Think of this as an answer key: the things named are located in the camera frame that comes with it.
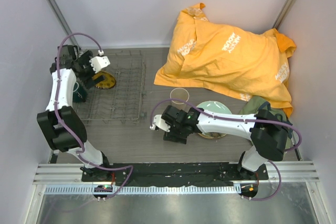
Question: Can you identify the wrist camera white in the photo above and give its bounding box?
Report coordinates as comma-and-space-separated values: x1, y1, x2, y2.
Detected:
89, 49, 110, 73
150, 114, 170, 132

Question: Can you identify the yellow patterned plate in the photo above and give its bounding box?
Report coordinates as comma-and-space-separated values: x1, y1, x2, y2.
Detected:
95, 71, 117, 89

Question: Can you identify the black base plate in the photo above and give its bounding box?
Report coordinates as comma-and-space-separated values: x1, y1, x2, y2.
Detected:
80, 162, 269, 187

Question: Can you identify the dark green mug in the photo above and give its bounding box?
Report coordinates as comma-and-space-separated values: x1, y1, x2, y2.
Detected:
72, 82, 87, 103

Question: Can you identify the olive green cloth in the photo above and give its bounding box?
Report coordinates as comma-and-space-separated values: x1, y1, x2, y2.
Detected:
238, 95, 295, 151

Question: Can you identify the yellow Mickey Mouse shirt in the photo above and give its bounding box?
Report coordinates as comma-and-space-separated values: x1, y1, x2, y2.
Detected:
154, 3, 297, 116

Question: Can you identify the light green flower plate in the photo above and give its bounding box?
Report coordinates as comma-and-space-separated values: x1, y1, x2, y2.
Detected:
197, 101, 232, 114

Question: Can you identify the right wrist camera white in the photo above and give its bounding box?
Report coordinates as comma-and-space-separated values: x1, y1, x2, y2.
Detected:
150, 114, 170, 132

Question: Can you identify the slotted cable duct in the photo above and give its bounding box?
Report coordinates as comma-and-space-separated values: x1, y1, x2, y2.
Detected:
44, 184, 241, 196

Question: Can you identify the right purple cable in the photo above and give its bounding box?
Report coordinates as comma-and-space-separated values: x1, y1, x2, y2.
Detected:
150, 99, 303, 201

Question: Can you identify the beige tall cup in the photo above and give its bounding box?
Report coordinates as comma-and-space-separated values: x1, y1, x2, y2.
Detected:
170, 88, 190, 110

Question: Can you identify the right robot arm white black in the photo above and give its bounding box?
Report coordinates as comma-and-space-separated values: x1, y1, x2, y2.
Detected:
151, 105, 289, 179

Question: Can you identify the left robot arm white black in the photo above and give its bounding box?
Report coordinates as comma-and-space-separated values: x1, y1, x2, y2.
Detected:
37, 45, 112, 182

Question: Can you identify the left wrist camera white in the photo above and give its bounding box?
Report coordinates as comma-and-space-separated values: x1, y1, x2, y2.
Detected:
89, 49, 110, 73

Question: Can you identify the wire dish rack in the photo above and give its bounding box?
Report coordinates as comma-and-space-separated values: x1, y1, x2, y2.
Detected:
73, 50, 145, 124

